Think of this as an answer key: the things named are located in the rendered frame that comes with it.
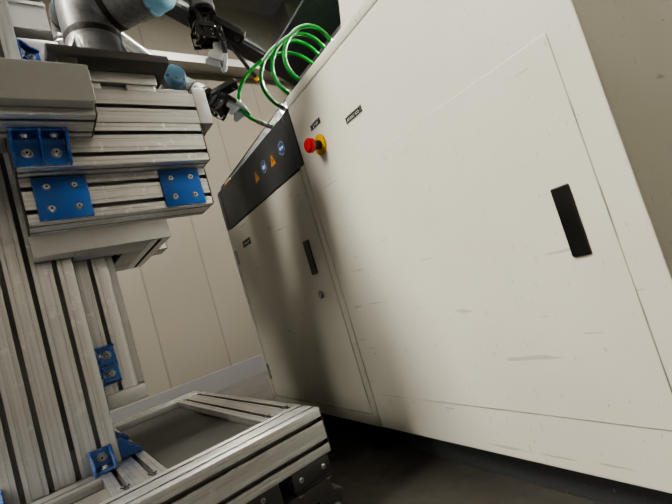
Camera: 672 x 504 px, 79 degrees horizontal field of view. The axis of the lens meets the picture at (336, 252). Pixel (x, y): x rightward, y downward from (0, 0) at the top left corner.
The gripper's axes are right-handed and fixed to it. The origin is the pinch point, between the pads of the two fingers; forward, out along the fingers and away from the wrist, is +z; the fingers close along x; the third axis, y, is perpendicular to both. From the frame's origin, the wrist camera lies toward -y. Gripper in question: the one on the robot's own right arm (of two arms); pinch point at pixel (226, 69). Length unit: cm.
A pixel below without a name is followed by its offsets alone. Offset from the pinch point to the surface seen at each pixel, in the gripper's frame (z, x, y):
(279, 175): 39.8, 8.6, -2.9
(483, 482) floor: 121, 52, -3
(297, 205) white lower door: 51, 14, -3
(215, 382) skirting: 116, -167, -11
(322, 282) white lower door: 74, 15, -3
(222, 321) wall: 79, -170, -27
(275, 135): 29.1, 13.0, -2.9
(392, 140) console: 51, 57, -3
